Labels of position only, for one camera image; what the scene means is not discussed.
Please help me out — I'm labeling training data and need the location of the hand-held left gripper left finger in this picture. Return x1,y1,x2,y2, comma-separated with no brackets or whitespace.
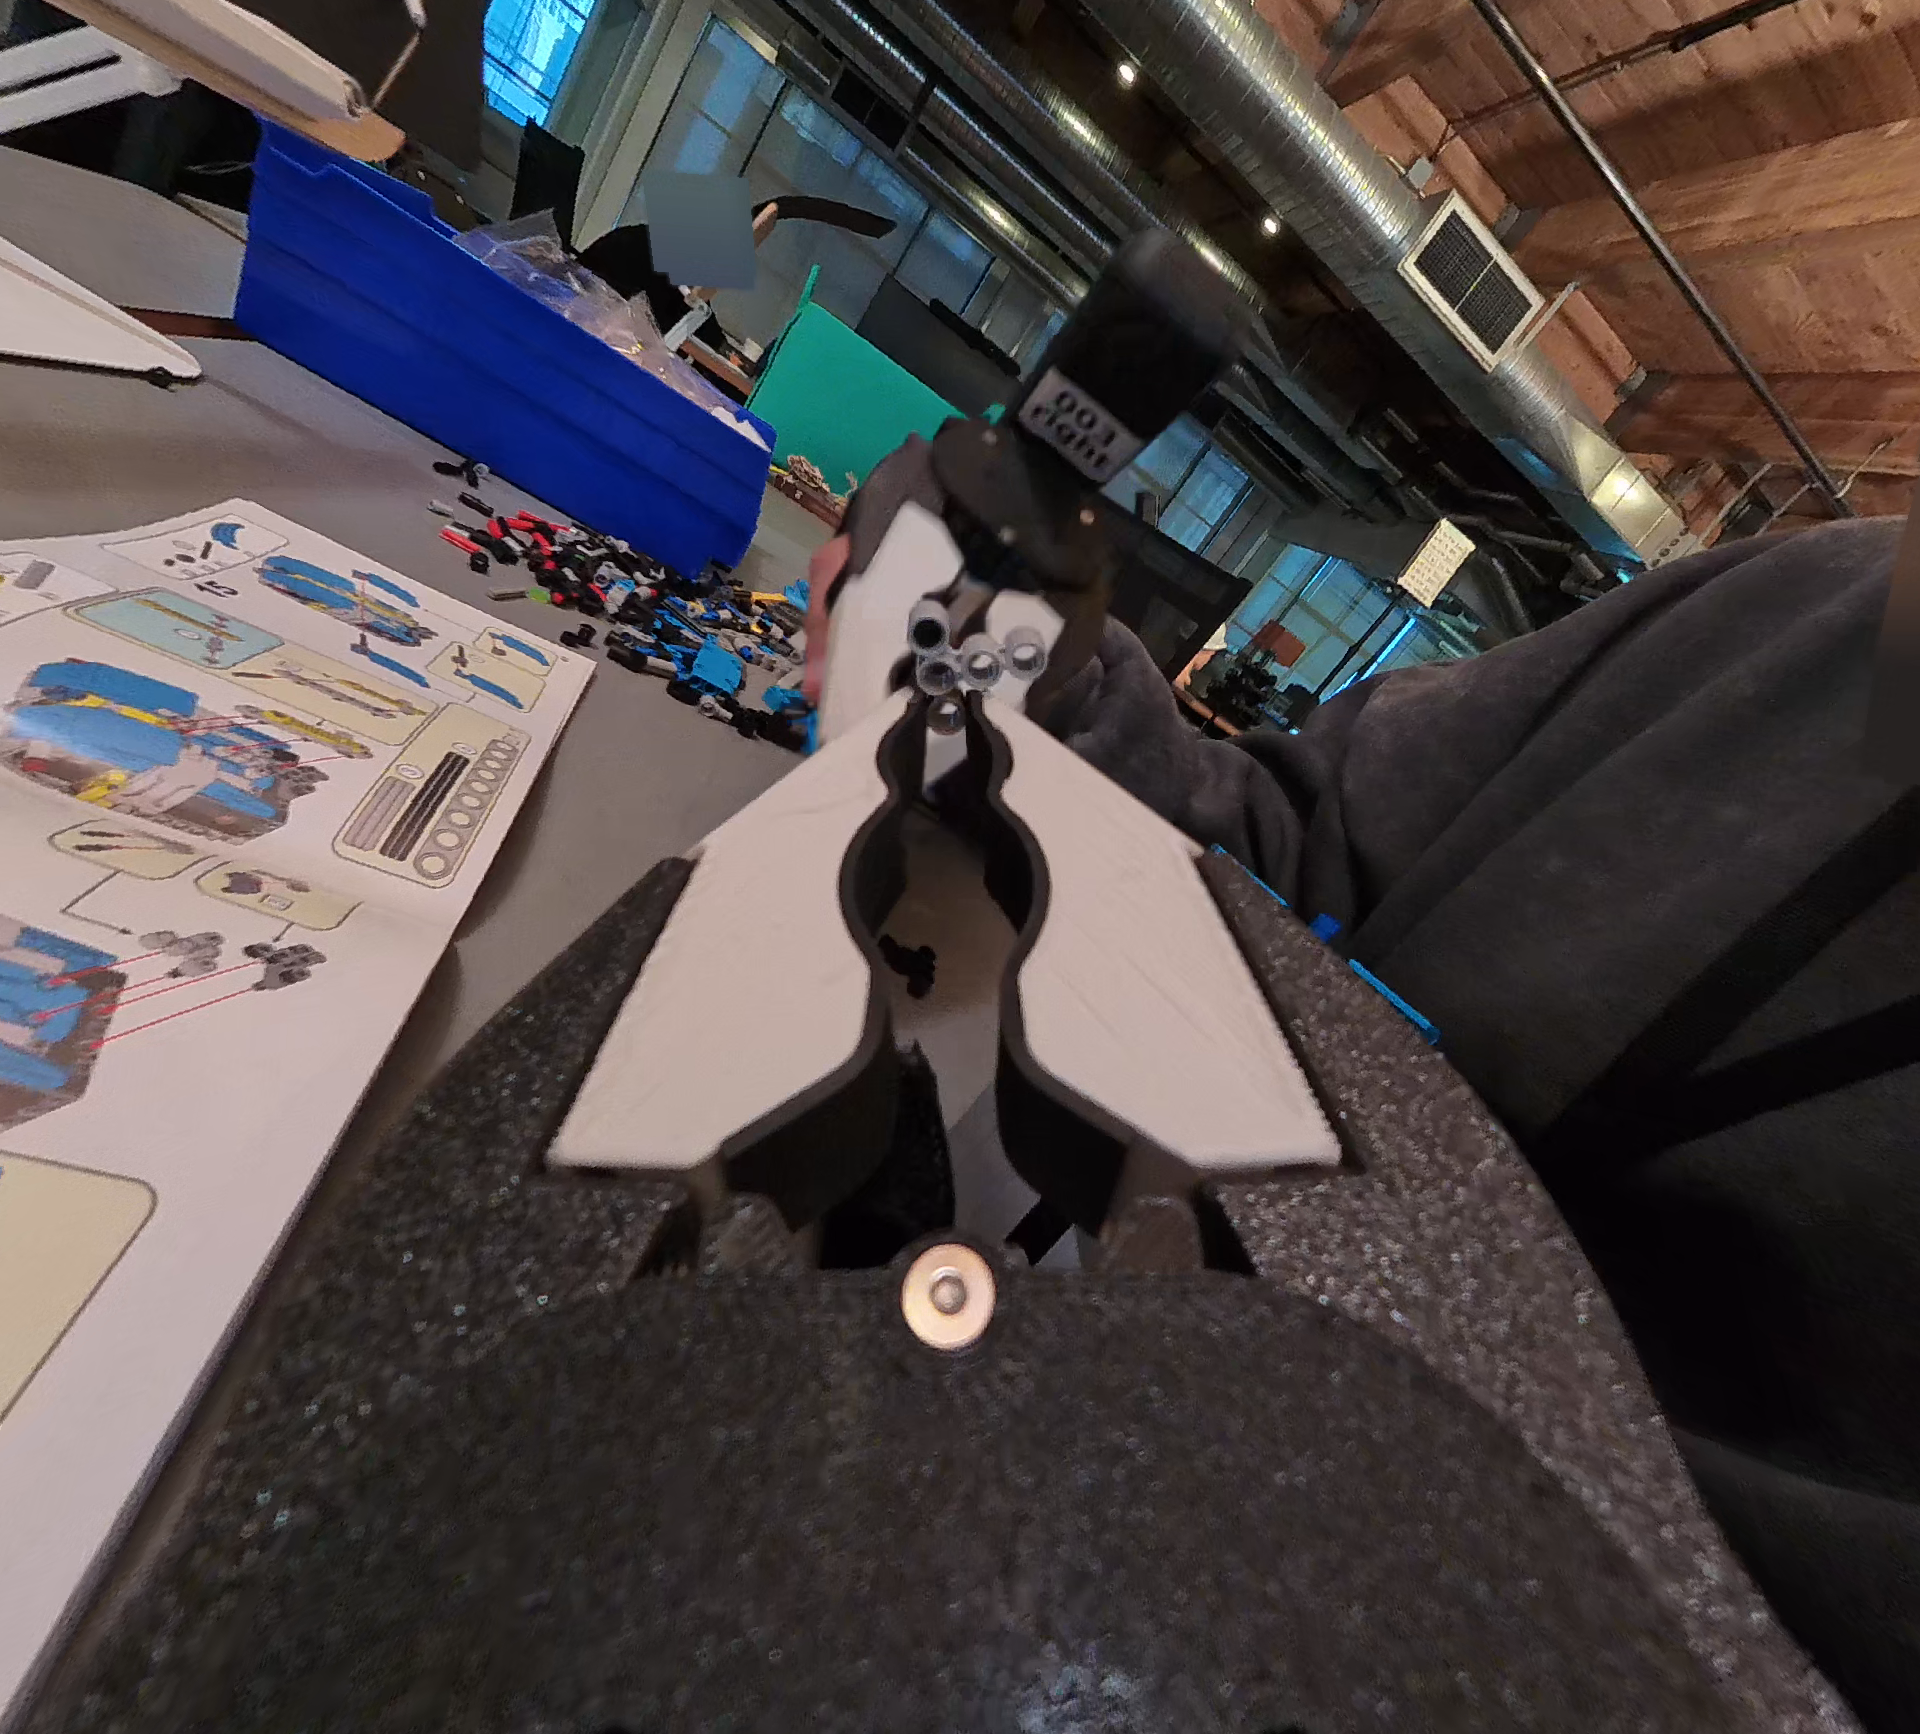
546,689,909,1182

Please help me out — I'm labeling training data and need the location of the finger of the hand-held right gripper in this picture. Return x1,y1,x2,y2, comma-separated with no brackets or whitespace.
813,508,962,756
959,586,1069,716

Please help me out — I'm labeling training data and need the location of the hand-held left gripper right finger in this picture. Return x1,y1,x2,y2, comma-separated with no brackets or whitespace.
971,697,1344,1177

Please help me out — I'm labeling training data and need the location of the grey beam with holes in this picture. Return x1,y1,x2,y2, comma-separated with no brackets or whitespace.
906,607,1048,777

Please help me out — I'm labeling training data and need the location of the pile of building block parts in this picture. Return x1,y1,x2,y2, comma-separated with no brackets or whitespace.
425,451,819,743

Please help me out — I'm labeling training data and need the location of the building instruction booklet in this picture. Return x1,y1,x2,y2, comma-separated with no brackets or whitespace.
0,496,598,1692

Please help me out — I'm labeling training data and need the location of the person's right forearm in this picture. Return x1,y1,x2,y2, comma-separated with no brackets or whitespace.
1050,624,1501,957

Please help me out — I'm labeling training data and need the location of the person's right hand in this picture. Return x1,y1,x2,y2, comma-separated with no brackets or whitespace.
799,534,846,721

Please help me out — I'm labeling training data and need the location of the teal green panel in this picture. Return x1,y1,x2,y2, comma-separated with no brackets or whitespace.
744,265,962,484

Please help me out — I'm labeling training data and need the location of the heap of clear plastic bags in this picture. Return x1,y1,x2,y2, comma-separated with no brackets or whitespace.
456,219,752,416

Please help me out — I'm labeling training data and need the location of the white air vent grille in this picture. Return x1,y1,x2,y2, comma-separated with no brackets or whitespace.
1393,188,1547,375

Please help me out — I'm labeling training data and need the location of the blue plastic bin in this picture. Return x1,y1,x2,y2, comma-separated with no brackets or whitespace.
231,121,780,575

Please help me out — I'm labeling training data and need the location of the black ceiling pipe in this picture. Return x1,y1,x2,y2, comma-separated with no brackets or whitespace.
1342,0,1857,519

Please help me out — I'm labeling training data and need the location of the white wall chart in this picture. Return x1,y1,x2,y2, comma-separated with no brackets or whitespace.
1393,519,1480,604

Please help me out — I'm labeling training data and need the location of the silver ventilation duct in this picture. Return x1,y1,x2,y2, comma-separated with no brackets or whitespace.
614,0,1681,567

